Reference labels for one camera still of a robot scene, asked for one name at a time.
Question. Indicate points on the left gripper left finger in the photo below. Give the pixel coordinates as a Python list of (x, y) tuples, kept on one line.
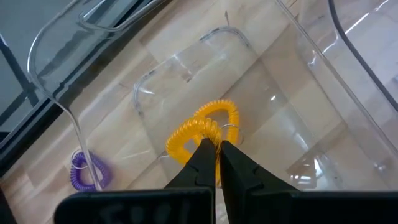
[(199, 171)]

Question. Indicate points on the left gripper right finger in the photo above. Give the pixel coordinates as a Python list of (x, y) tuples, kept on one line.
[(242, 180)]

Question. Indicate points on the black table frame rail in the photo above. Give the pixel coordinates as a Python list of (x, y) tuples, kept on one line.
[(25, 133)]

